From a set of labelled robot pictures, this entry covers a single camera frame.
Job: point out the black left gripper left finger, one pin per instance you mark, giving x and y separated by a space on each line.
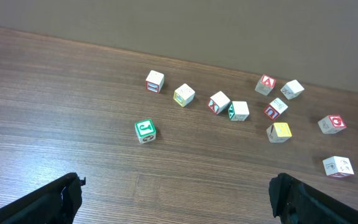
56 202

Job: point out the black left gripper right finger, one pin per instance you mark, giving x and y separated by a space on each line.
295 202

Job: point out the white block red base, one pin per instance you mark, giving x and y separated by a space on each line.
338 167

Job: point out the yellow top block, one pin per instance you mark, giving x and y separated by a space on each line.
279 132

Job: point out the red O block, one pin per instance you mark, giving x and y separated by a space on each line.
332 124

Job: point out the white block red U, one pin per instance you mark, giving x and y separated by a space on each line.
275 108

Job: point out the white block green side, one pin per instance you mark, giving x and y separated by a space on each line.
238 111

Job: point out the plain white top block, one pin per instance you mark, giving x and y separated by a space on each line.
292 89

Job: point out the green J block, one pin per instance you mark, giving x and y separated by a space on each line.
145 131

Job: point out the red A block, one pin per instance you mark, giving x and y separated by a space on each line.
265 85

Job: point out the white block red X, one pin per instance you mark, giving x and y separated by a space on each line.
218 102

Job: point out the white block yellow side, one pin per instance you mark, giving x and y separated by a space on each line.
183 95

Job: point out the white block red bottom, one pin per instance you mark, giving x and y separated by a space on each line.
154 81

